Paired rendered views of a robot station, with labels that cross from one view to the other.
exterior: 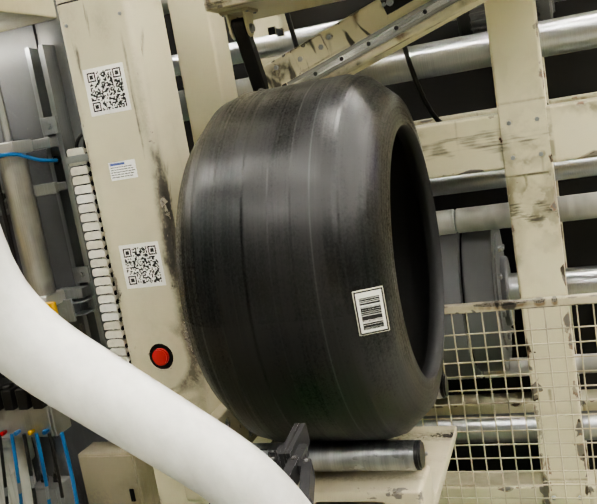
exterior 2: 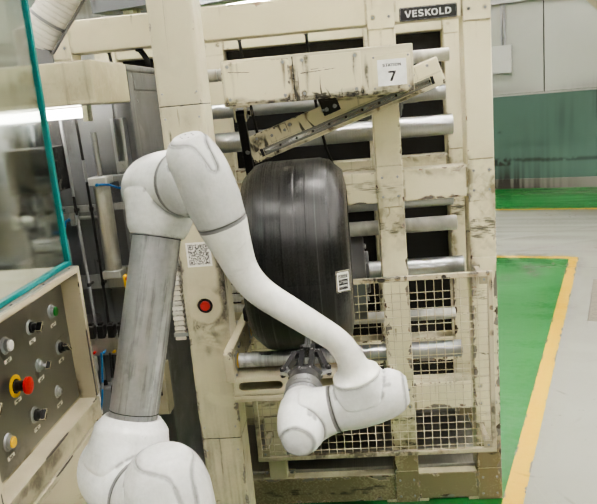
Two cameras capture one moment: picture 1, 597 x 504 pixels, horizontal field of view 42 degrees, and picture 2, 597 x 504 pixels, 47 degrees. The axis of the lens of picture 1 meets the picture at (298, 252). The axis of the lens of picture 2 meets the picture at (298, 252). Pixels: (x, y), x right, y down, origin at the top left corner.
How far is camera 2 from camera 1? 0.89 m
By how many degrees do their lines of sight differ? 15
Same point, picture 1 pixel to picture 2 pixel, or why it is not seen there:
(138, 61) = not seen: hidden behind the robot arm
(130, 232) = (193, 236)
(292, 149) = (304, 201)
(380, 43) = (319, 131)
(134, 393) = (304, 308)
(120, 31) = (198, 126)
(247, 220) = (283, 235)
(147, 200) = not seen: hidden behind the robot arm
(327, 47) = (288, 130)
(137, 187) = not seen: hidden behind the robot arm
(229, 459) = (338, 332)
